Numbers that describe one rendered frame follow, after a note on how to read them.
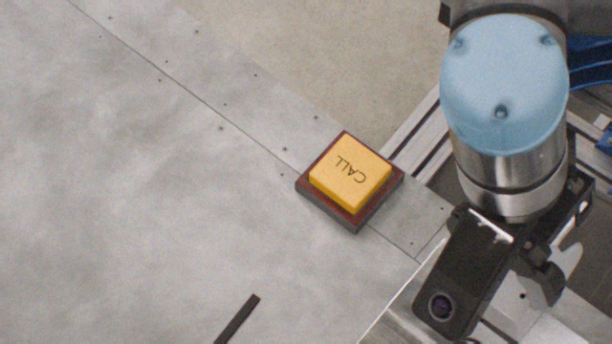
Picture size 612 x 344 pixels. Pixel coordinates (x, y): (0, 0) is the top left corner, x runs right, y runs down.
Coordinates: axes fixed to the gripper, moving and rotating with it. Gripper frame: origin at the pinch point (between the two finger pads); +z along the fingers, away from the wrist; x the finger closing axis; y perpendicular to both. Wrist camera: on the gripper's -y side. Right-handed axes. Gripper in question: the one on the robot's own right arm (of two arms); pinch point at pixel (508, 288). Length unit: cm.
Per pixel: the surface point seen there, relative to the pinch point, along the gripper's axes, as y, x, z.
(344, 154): 4.2, 23.2, 8.3
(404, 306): -5.7, 7.2, 3.8
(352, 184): 2.1, 20.5, 8.4
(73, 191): -15.2, 42.8, 6.6
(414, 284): -3.5, 7.8, 4.0
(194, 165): -5.4, 35.6, 9.0
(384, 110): 39, 60, 93
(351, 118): 34, 63, 92
